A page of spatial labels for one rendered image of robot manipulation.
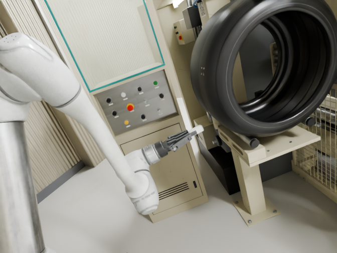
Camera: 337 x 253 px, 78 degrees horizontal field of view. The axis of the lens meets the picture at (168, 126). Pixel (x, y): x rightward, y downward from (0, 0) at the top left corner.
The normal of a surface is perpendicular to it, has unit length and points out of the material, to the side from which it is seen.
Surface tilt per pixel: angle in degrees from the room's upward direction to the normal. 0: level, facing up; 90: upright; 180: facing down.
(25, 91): 120
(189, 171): 90
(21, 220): 81
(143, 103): 90
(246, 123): 97
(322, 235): 0
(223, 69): 86
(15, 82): 105
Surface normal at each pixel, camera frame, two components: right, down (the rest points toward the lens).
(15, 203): 0.63, -0.11
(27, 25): 0.80, -0.02
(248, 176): 0.18, 0.36
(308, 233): -0.31, -0.87
